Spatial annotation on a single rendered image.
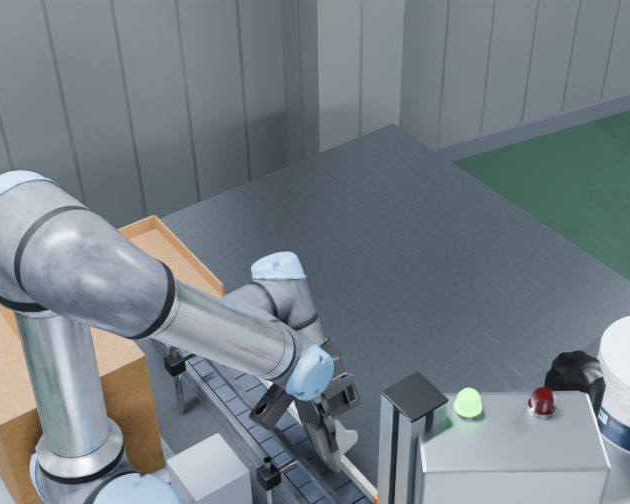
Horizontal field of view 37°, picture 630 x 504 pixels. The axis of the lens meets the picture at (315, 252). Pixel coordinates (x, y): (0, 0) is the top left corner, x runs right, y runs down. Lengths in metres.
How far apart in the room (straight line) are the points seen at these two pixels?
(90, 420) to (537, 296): 1.07
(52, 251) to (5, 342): 0.56
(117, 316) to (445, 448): 0.38
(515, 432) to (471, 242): 1.27
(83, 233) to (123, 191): 2.33
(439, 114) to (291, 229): 1.69
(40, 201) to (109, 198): 2.27
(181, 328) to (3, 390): 0.46
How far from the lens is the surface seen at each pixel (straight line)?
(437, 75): 3.68
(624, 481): 1.68
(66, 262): 1.02
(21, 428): 1.48
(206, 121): 3.32
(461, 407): 0.91
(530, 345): 1.93
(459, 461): 0.89
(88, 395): 1.26
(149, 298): 1.04
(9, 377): 1.52
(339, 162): 2.40
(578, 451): 0.92
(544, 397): 0.92
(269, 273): 1.42
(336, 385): 1.50
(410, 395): 0.90
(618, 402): 1.66
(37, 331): 1.18
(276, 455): 1.65
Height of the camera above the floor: 2.17
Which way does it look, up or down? 39 degrees down
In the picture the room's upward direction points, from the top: 1 degrees counter-clockwise
